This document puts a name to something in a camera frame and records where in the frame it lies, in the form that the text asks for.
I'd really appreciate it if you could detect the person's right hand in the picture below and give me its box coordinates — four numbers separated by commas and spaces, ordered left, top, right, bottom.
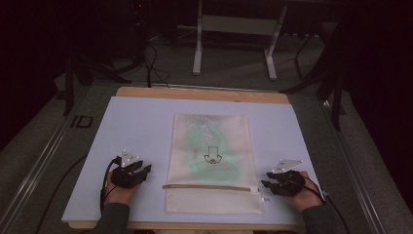
284, 171, 324, 214

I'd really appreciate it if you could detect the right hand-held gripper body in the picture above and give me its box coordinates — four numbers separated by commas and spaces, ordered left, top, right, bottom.
271, 158, 307, 197

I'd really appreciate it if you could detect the person's left hand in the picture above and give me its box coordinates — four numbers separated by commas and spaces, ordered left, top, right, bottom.
103, 180, 142, 208

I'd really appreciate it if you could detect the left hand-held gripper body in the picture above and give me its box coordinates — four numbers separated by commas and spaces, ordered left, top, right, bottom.
110, 149, 144, 190

